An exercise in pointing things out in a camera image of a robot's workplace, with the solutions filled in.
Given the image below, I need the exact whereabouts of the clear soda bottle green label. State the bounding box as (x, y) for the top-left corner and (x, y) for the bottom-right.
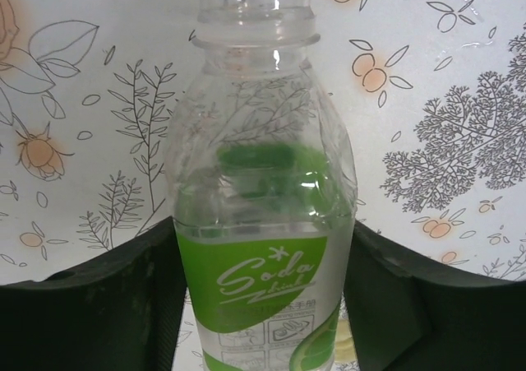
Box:
(166, 0), (358, 371)

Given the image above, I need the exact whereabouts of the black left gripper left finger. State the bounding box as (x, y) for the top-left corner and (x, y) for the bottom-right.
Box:
(0, 216), (190, 371)

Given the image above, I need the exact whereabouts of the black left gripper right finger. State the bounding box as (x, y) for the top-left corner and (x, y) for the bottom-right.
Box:
(343, 220), (526, 371)

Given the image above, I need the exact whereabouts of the floral tablecloth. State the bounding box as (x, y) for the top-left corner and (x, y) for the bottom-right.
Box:
(0, 0), (526, 371)

